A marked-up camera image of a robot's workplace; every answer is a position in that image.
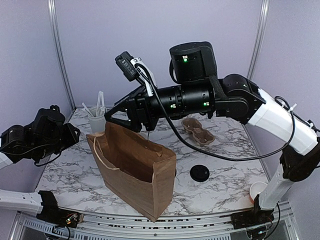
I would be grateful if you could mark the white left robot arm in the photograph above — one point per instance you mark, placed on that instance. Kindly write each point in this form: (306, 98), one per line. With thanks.
(17, 192)

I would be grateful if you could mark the right aluminium frame post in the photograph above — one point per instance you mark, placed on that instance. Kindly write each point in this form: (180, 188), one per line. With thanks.
(259, 38)

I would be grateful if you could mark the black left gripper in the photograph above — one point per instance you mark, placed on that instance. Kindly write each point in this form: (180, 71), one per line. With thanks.
(72, 139)

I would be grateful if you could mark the left aluminium frame post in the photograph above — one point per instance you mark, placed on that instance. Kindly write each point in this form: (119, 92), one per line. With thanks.
(59, 52)

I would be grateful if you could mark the black cup lid stack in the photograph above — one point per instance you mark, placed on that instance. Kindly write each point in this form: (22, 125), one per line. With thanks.
(199, 173)

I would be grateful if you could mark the brown cardboard cup carrier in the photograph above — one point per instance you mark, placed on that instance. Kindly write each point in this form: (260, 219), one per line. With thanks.
(201, 136)

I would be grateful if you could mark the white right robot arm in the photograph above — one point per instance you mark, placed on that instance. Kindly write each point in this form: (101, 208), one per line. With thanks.
(240, 99)

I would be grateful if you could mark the white orange paper cup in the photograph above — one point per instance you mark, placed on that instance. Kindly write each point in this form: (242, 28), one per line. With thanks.
(256, 188)

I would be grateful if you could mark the brown paper bag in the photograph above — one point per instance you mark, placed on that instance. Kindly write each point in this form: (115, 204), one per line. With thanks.
(139, 171)

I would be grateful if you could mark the aluminium front rail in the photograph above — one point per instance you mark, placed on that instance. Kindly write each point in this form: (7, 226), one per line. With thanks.
(216, 226)

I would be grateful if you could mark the aluminium frame post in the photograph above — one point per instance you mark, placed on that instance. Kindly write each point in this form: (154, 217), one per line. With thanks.
(59, 52)
(259, 38)

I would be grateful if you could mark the white cup with stirrers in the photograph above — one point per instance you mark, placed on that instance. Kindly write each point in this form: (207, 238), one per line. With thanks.
(96, 114)

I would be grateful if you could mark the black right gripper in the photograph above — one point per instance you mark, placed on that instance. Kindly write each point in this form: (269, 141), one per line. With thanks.
(137, 103)

